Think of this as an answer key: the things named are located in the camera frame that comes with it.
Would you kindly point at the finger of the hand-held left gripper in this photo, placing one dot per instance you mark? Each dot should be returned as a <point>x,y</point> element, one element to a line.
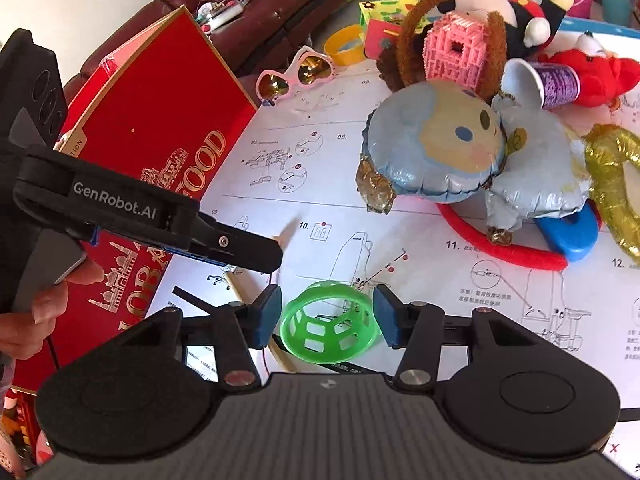
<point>245,250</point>

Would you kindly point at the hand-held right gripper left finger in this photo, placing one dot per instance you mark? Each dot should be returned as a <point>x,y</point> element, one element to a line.
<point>267,312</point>

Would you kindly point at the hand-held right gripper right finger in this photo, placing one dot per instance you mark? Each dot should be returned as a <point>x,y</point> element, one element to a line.
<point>387,317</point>

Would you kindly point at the green plastic cage ball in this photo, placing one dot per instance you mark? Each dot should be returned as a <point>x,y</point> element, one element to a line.
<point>320,356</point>

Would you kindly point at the red cardboard box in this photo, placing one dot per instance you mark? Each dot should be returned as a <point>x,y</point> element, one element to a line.
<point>150,110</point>

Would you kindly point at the person's left hand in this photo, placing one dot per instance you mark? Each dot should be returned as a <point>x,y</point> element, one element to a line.
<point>35,320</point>

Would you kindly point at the red fuzzy headband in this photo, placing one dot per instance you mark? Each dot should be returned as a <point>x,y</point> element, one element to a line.
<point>500,252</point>

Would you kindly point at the pink heart-shaped sunglasses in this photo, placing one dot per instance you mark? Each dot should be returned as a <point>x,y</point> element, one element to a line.
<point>272,87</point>

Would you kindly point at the blue foil balloon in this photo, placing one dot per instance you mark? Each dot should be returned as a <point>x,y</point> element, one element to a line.
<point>430,140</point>

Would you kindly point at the blue plastic toy piece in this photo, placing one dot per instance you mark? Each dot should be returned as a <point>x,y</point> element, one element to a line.
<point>570,235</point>

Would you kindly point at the pile of small toys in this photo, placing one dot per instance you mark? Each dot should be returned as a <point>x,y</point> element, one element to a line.
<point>220,15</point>

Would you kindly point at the dark red leather sofa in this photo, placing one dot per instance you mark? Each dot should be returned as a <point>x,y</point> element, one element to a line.
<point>280,15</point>

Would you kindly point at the green yellow foam craft box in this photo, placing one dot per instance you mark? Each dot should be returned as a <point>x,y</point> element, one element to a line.
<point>380,35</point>

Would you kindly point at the pink building block toy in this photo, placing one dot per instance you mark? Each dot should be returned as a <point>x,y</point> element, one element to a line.
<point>450,65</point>

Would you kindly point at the gold foil balloon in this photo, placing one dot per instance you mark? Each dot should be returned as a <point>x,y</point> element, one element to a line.
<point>615,175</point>

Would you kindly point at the brown plush monkey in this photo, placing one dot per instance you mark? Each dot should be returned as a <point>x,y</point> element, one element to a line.
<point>410,25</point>

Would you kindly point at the purple can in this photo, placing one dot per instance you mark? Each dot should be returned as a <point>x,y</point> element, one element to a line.
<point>560,85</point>

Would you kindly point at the red plush toy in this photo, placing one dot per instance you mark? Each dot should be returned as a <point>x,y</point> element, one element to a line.
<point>600,75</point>

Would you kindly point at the black mouse plush red shorts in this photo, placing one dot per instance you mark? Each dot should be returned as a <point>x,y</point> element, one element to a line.
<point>520,15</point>

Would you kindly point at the blue children's table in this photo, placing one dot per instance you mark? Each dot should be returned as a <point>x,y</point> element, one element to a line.
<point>600,27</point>

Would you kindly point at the pink bucket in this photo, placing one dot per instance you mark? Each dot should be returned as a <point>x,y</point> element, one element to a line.
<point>582,2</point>

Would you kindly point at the blue bucket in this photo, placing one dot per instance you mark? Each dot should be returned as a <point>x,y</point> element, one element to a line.
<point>617,2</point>

